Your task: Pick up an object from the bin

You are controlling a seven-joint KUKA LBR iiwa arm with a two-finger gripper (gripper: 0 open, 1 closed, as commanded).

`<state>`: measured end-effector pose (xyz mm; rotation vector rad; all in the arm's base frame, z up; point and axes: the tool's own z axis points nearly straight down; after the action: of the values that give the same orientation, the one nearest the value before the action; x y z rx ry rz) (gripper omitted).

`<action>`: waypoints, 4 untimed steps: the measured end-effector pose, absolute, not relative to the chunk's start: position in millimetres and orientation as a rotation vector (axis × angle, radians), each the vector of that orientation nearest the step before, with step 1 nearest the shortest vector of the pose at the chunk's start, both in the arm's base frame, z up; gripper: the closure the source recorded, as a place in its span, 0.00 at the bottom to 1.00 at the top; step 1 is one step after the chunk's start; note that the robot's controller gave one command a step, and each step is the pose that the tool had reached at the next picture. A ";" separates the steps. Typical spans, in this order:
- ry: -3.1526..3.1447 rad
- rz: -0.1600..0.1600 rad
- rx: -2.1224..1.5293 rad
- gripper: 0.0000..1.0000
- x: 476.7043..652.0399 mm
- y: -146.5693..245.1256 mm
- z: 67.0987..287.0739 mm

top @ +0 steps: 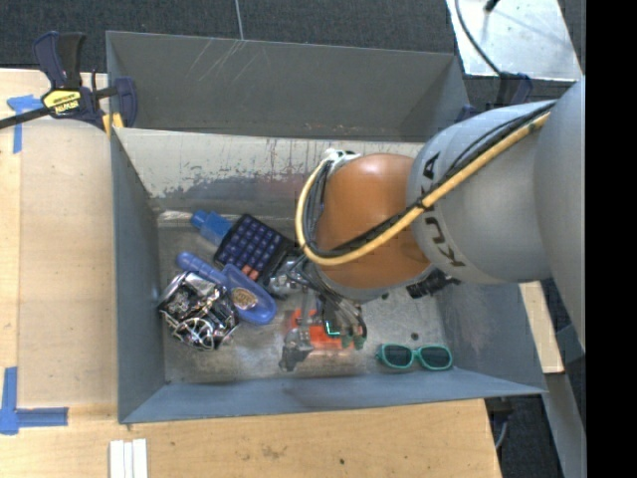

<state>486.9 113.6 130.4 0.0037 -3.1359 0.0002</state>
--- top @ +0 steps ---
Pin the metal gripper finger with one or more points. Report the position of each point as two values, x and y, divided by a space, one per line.
297 342
284 285

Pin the orange block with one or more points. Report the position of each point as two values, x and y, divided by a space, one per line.
318 337

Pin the dark blue calculator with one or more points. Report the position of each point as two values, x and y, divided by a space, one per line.
251 246

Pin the green sunglasses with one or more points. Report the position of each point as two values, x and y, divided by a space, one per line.
415 357

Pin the crumpled silver and black packet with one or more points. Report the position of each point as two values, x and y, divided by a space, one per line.
196 311

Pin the blue plastic bottle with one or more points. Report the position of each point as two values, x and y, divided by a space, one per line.
211 224

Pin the grey metal bin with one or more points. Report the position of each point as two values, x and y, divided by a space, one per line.
259 92

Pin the pale wood board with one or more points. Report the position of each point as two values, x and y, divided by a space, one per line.
67 267

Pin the black cylinder on white bracket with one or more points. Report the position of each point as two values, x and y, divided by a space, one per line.
427 285

